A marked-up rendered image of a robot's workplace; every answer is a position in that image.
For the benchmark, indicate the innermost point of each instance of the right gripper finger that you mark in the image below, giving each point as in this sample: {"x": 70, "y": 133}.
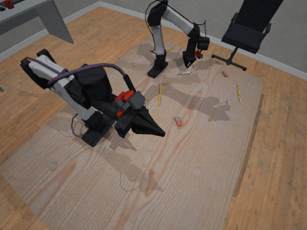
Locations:
{"x": 143, "y": 113}
{"x": 141, "y": 126}

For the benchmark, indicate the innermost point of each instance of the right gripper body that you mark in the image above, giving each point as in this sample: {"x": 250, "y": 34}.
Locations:
{"x": 123, "y": 118}

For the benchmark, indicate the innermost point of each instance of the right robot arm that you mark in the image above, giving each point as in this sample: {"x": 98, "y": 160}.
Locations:
{"x": 92, "y": 89}

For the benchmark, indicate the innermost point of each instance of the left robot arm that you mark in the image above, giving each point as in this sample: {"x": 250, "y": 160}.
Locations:
{"x": 192, "y": 31}

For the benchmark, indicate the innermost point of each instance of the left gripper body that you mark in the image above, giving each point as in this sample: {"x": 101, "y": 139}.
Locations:
{"x": 190, "y": 55}

